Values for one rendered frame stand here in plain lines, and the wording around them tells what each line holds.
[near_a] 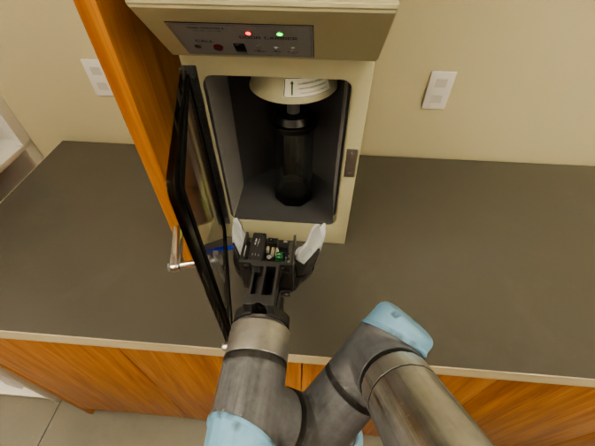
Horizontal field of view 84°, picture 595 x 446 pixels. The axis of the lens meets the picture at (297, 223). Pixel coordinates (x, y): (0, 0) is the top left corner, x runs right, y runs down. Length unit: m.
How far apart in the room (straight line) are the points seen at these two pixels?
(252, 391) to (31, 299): 0.70
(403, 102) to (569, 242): 0.59
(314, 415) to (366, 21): 0.46
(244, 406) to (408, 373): 0.16
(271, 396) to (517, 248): 0.80
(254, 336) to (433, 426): 0.20
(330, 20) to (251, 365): 0.41
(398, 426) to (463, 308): 0.56
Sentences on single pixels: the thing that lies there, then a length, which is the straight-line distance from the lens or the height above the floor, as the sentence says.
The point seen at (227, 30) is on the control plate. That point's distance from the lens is 0.51.
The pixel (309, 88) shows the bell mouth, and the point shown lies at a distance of 0.64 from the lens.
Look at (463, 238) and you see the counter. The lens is 0.98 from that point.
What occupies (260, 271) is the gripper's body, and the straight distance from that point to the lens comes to 0.44.
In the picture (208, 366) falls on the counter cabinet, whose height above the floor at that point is 0.74.
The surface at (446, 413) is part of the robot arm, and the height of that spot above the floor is 1.33.
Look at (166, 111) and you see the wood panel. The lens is 0.70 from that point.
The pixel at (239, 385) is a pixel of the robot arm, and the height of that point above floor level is 1.25.
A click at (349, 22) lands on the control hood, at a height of 1.48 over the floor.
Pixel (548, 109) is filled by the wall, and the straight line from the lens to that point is 1.29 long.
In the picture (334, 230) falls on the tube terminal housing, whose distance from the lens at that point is 0.83.
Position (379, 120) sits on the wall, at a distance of 1.15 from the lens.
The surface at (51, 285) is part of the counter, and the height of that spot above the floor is 0.94.
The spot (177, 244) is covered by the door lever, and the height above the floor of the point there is 1.21.
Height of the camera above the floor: 1.61
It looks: 47 degrees down
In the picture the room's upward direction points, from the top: straight up
